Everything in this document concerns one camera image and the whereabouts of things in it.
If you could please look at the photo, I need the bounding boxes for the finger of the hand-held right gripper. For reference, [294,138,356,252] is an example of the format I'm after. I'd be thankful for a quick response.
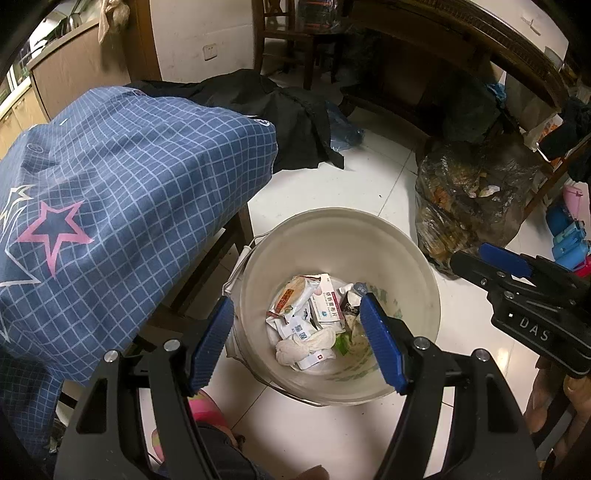
[479,243,591,296]
[450,249,525,302]

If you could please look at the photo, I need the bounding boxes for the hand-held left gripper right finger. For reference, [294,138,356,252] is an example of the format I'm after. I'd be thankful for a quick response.
[359,292,542,480]

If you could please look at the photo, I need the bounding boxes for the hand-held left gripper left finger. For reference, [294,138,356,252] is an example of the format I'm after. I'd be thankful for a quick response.
[53,295,236,480]

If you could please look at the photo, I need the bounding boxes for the silver foil blister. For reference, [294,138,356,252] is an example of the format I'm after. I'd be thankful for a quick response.
[336,281,370,319]

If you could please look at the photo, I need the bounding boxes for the white plastic bucket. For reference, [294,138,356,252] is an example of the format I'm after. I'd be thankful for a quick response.
[224,208,440,408]

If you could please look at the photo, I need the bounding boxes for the white packet with red mark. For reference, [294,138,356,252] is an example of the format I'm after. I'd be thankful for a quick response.
[297,350,336,371]

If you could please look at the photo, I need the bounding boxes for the white red medicine box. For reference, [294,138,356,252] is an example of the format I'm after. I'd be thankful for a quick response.
[308,274,354,326]

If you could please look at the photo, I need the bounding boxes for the white blue sachet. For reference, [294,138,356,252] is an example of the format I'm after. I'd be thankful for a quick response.
[267,310,319,344]

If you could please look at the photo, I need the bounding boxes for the yellow snack wrapper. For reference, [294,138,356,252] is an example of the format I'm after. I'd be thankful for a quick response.
[276,276,321,315]

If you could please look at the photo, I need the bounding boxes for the person's right hand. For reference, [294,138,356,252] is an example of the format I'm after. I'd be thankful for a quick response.
[523,357,591,463]

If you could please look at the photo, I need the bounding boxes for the blue plastic toy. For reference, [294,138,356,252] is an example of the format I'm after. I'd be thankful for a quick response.
[545,203,591,274]

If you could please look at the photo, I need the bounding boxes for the pink slipper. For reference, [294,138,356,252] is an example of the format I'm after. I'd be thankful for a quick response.
[152,390,241,462]

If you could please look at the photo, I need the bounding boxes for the brown translucent garbage bag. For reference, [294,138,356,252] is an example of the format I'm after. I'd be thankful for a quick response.
[414,138,542,278]

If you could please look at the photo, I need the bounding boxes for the wooden table leg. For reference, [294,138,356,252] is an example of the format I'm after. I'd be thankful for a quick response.
[124,203,254,352]

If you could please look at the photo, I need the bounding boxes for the pink plastic container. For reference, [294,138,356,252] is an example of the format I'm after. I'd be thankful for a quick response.
[561,182,588,217]

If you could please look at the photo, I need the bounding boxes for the blue checkered tablecloth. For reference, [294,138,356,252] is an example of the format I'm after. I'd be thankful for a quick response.
[0,85,280,462]

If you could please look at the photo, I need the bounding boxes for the blue plastic bag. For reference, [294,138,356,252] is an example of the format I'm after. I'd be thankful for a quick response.
[325,102,365,154]

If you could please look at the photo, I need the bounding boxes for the dark wooden table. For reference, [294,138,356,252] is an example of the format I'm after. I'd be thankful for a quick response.
[344,0,570,139]

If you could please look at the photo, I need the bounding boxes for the black jacket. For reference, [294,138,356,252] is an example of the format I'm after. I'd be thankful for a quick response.
[124,69,347,175]

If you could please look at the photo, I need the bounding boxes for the wooden chair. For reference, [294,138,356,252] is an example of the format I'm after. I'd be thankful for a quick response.
[253,0,352,89]

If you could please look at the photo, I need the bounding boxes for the beige base kitchen cabinets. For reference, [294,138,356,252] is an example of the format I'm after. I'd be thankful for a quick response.
[0,18,131,145]

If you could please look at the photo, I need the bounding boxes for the hanging bundle of plastic bags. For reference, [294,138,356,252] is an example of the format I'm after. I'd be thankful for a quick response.
[98,0,131,44]

